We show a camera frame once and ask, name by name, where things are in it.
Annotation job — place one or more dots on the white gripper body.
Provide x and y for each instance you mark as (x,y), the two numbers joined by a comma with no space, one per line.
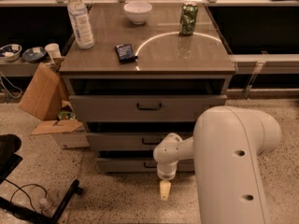
(165,174)

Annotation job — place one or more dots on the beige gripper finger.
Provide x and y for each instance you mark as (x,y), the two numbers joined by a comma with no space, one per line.
(165,187)

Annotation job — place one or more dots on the grey bottom drawer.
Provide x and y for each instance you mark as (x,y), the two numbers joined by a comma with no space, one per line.
(126,165)

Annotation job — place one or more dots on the grey drawer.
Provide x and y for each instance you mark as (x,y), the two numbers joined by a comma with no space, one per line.
(124,141)
(126,165)
(143,108)

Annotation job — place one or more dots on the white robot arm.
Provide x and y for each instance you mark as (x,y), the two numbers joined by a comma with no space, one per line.
(224,147)

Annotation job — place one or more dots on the grey top drawer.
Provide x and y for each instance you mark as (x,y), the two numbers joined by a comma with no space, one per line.
(143,108)

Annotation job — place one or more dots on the grey middle drawer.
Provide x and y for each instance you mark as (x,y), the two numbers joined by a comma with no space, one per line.
(124,141)

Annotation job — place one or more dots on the grey three-drawer cabinet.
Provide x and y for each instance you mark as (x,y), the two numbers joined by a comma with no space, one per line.
(167,64)

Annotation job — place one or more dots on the green snack bag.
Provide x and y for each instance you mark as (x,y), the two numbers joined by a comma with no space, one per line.
(66,115)

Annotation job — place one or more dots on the dark blue snack packet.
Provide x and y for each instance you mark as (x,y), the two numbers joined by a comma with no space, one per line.
(125,53)

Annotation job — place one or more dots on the brown cardboard box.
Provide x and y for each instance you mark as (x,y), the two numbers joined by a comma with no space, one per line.
(44,95)

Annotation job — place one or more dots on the green soda can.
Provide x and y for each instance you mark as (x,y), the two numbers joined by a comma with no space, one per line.
(188,18)

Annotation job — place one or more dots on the white ceramic bowl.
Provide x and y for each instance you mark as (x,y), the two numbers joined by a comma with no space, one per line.
(137,12)

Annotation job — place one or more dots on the white paper cup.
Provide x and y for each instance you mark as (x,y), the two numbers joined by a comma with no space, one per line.
(53,50)

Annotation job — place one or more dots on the blue patterned plate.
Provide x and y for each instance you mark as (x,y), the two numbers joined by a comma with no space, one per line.
(34,55)

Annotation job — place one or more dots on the clear plastic water bottle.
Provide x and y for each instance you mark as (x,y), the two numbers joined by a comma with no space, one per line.
(79,17)

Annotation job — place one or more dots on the blue patterned bowl left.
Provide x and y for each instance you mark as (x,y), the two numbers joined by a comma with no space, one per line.
(10,52)

